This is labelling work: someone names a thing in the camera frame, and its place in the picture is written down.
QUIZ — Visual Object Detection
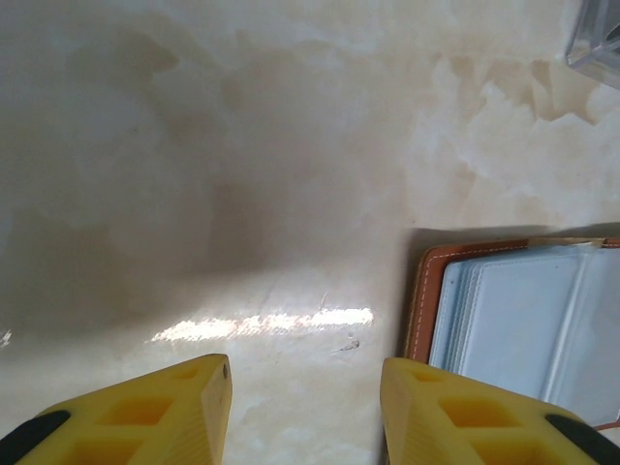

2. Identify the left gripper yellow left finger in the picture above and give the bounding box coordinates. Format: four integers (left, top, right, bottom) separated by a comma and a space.
0, 353, 234, 465

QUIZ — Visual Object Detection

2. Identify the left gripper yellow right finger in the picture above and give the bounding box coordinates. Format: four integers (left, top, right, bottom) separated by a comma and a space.
380, 356, 620, 465

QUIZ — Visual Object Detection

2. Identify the brown leather card holder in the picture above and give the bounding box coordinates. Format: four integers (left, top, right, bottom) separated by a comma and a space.
403, 235, 620, 433

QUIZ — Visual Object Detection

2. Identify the clear acrylic card stand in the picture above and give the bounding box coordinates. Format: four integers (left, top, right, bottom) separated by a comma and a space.
563, 0, 620, 91

